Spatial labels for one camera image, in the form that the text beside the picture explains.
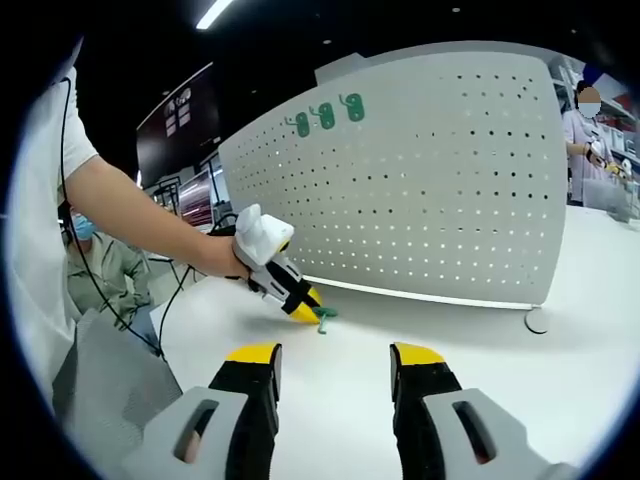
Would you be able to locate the ceiling light strip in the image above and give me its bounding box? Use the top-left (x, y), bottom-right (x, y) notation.
top-left (195, 0), bottom-right (236, 30)

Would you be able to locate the green hook assembly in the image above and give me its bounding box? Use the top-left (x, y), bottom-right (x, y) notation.
top-left (313, 305), bottom-right (340, 336)
top-left (310, 102), bottom-right (338, 132)
top-left (338, 92), bottom-right (367, 123)
top-left (285, 110), bottom-right (312, 139)

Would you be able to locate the large dark wall screen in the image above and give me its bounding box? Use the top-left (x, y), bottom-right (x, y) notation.
top-left (135, 62), bottom-right (221, 174)

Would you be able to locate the person's white shirt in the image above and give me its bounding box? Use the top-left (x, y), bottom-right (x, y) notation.
top-left (9, 64), bottom-right (101, 381)

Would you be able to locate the metal storage shelf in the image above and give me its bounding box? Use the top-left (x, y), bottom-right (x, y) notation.
top-left (552, 54), bottom-right (640, 166)

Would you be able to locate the grey mesh chair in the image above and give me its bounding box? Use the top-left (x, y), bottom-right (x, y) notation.
top-left (52, 308), bottom-right (184, 451)

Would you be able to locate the small grey panel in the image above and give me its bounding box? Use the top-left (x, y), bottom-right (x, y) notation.
top-left (582, 177), bottom-right (640, 224)

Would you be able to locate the monitor with red text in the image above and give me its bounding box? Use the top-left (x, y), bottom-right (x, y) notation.
top-left (177, 168), bottom-right (216, 226)

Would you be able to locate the person's left hand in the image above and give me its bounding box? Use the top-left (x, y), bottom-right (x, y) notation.
top-left (213, 236), bottom-right (250, 281)

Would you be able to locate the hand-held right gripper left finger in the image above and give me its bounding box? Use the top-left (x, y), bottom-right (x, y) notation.
top-left (119, 342), bottom-right (284, 480)

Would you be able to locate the grey perforated mounting plate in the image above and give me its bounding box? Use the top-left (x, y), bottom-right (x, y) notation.
top-left (218, 52), bottom-right (571, 335)

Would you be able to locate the black cable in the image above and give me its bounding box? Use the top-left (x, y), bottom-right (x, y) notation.
top-left (58, 74), bottom-right (239, 359)

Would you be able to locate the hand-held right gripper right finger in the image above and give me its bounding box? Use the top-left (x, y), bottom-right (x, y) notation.
top-left (388, 341), bottom-right (571, 480)

